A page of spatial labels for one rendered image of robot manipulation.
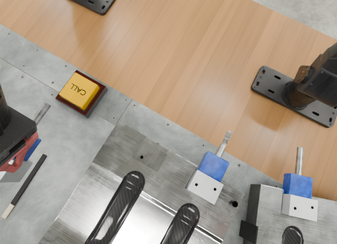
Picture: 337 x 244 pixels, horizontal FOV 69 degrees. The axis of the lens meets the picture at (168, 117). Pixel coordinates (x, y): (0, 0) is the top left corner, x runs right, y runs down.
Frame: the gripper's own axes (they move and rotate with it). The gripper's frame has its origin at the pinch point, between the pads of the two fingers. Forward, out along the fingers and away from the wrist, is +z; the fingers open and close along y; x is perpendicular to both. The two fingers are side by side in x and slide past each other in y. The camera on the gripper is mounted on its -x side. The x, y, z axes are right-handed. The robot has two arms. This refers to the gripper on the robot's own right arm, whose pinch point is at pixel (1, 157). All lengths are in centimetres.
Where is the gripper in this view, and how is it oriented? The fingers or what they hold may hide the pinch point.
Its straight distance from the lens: 44.7
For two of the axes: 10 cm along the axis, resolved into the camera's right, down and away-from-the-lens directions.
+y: 8.7, 4.8, -1.0
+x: 4.1, -6.1, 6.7
